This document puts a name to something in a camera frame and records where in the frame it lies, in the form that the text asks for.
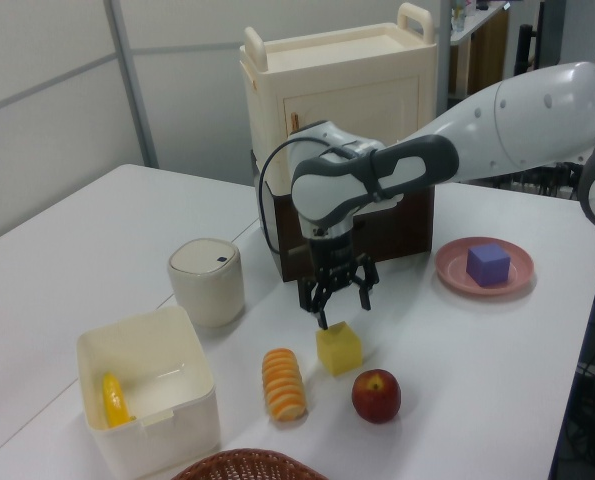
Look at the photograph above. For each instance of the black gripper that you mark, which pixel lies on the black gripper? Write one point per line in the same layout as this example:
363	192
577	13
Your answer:
334	260

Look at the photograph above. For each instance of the yellow foam cube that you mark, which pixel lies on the yellow foam cube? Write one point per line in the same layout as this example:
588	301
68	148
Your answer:
339	352

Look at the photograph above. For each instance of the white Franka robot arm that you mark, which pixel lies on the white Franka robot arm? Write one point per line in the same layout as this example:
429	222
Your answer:
527	115

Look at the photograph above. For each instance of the purple foam cube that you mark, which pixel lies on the purple foam cube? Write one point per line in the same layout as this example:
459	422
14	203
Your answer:
488	267

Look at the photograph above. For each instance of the dark brown drawer unit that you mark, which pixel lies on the dark brown drawer unit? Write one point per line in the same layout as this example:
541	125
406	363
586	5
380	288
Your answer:
407	230

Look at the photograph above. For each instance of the long orange striped bread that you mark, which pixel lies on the long orange striped bread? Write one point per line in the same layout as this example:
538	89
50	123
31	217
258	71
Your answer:
283	385

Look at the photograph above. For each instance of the pink plate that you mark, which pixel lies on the pink plate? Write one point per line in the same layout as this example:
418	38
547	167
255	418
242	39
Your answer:
452	270

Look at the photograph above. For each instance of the red apple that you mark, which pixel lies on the red apple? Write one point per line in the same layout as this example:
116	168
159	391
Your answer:
377	400

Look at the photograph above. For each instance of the small cream trash can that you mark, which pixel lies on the small cream trash can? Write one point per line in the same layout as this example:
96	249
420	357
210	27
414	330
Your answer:
207	295

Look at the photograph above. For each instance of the brown wicker basket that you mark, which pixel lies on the brown wicker basket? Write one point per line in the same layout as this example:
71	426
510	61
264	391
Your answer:
247	467

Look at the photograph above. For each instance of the cream plastic storage box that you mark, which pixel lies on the cream plastic storage box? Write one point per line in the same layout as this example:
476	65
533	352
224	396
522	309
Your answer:
187	440

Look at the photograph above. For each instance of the yellow banana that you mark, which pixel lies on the yellow banana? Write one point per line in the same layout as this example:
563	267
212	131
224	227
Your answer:
114	405

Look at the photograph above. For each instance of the wooden desk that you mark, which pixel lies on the wooden desk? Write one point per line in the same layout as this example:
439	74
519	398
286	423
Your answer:
487	55

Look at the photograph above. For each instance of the black monitor stand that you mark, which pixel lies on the black monitor stand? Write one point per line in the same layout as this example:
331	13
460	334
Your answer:
524	50

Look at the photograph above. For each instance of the black computer monitor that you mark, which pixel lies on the black computer monitor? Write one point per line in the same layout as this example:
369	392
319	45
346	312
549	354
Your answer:
542	30

